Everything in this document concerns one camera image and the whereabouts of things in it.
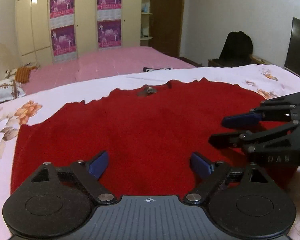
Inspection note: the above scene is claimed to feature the red knit sweater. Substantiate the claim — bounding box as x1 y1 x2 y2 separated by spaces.
11 80 262 196

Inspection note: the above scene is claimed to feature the white floral bed sheet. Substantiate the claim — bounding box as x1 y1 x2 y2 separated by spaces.
0 65 300 239

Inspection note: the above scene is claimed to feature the black television screen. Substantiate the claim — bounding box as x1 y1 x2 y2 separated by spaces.
285 17 300 75

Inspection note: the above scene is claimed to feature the black bag on chair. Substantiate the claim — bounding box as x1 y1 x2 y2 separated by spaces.
218 31 253 64

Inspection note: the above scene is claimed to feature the grey sweater neck label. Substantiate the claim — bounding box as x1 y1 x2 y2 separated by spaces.
137 86 158 96

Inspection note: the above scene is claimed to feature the black white cloth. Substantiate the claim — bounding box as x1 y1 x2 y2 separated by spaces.
142 67 173 73

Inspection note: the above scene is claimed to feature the pink bed cover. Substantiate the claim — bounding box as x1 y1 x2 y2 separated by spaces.
22 47 194 95

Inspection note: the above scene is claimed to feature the patterned pillow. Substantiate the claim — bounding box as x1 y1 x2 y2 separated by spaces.
0 79 26 104

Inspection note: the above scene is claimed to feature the orange cushion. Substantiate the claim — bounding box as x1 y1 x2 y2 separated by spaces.
14 66 38 83

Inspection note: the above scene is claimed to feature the lower left purple poster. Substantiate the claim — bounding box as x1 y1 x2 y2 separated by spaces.
51 25 77 63

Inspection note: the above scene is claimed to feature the purple poster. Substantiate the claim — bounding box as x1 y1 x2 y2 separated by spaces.
97 0 122 21
97 20 122 49
51 25 77 63
49 0 74 29

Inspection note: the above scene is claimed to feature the lower right purple poster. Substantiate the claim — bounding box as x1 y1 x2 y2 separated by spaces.
97 20 122 49

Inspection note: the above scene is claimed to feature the brown wooden door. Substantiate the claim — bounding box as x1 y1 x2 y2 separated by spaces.
149 0 184 57

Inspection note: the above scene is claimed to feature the cream wardrobe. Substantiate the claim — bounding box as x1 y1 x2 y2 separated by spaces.
15 0 141 66

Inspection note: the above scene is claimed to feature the upper left purple poster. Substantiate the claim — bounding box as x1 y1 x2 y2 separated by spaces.
49 0 74 29

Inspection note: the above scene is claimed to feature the upper right purple poster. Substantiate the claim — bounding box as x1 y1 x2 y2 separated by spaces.
97 0 122 21

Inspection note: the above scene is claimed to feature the corner wall shelf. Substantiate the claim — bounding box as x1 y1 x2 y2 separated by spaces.
140 0 153 46

